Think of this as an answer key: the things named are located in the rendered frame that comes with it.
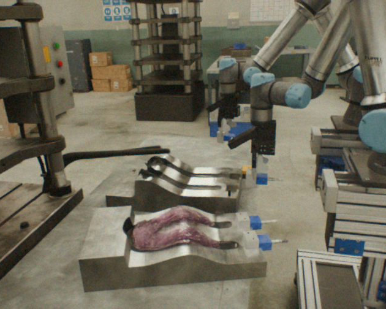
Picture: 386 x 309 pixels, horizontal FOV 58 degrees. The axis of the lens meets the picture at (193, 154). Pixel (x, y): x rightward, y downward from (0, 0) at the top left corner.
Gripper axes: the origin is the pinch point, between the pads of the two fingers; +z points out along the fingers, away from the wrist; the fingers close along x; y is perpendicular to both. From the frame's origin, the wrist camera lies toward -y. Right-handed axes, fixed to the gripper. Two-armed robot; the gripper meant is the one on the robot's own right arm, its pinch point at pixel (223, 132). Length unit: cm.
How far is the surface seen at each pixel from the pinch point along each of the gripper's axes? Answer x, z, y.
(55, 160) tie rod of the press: -63, 0, -45
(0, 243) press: -97, 16, -36
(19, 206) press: -78, 16, -53
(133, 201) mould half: -60, 11, -7
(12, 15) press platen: -69, -56, -45
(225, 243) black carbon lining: -68, 10, 35
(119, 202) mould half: -62, 12, -13
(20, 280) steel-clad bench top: -105, 15, -11
